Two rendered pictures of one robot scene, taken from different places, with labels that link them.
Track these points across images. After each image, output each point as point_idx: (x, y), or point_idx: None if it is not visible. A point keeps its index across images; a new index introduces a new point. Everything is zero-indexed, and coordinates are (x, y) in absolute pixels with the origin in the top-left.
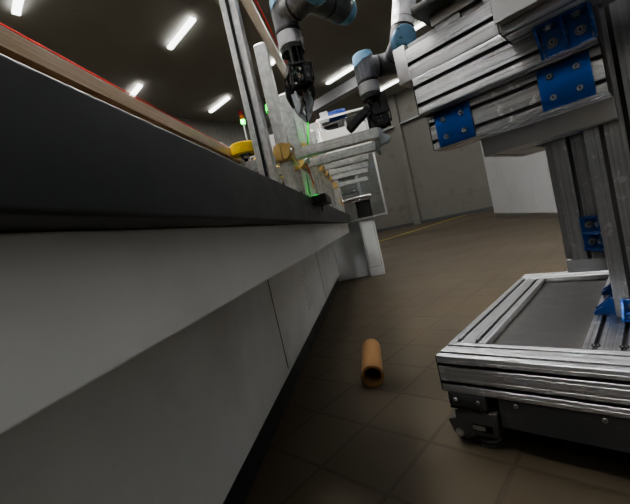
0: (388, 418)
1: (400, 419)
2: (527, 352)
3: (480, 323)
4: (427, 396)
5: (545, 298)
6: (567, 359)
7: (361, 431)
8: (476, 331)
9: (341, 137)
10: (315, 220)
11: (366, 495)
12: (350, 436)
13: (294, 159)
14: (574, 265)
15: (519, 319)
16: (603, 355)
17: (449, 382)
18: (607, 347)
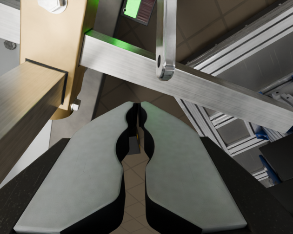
0: (145, 30)
1: (151, 35)
2: (194, 108)
3: (216, 61)
4: (177, 20)
5: None
6: (197, 121)
7: (127, 34)
8: (203, 71)
9: (209, 107)
10: (121, 20)
11: (117, 78)
12: (120, 35)
13: (83, 74)
14: (275, 98)
15: (241, 61)
16: (207, 125)
17: None
18: (214, 122)
